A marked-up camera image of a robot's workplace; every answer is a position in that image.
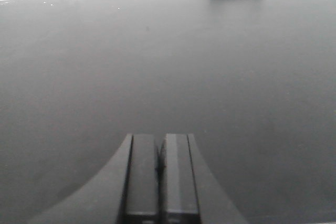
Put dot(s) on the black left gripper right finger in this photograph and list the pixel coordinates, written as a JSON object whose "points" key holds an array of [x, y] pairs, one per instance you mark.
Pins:
{"points": [[189, 191]]}

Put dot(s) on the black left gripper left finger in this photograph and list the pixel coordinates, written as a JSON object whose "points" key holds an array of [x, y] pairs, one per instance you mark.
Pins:
{"points": [[125, 190]]}

